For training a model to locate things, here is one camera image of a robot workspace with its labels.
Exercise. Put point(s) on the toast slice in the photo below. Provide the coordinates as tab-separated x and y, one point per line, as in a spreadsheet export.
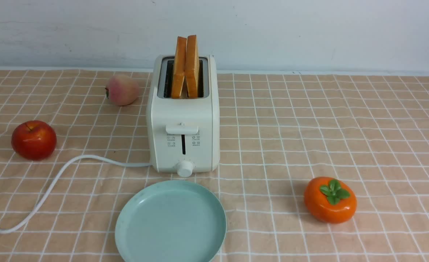
192	66
178	68

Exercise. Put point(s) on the white two-slot toaster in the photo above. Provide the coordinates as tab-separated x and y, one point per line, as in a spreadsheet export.
184	134

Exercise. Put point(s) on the light green plate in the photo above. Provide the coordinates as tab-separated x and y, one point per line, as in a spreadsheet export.
171	221

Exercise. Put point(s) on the pink peach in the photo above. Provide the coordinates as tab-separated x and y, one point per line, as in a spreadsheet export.
122	90

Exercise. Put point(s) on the orange persimmon with green leaf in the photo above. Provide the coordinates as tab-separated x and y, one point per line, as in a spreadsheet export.
330	200

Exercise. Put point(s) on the orange checkered tablecloth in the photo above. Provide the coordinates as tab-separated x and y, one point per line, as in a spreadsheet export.
277	132

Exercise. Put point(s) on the red apple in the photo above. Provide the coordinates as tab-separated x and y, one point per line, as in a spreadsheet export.
34	140

